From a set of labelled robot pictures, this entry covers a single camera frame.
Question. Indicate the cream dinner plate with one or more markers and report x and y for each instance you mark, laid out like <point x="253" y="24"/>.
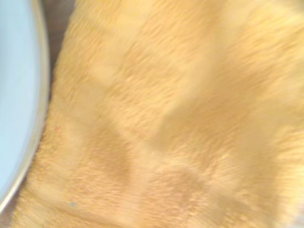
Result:
<point x="43" y="71"/>

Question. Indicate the yellow terry cloth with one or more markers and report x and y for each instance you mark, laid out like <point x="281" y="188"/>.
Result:
<point x="166" y="107"/>

